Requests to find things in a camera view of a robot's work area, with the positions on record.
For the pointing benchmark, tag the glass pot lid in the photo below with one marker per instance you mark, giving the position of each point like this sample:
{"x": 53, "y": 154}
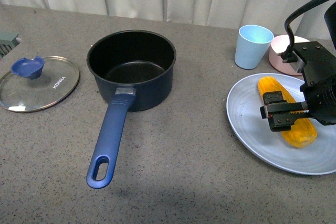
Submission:
{"x": 35, "y": 84}

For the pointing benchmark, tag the green dish rack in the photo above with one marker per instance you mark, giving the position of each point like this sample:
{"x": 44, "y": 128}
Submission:
{"x": 8, "y": 41}

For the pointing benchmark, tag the dark blue saucepan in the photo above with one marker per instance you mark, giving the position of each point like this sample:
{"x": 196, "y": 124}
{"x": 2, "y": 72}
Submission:
{"x": 133, "y": 70}

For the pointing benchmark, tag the yellow corn cob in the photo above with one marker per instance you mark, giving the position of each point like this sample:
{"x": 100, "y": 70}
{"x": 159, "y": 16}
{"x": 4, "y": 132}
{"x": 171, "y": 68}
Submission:
{"x": 303, "y": 132}

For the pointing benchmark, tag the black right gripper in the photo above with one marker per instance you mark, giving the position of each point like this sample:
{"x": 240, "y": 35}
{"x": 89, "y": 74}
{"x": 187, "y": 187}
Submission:
{"x": 317, "y": 65}

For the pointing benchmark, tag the light blue cup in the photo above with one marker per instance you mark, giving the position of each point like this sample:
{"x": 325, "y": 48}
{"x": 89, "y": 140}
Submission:
{"x": 252, "y": 43}

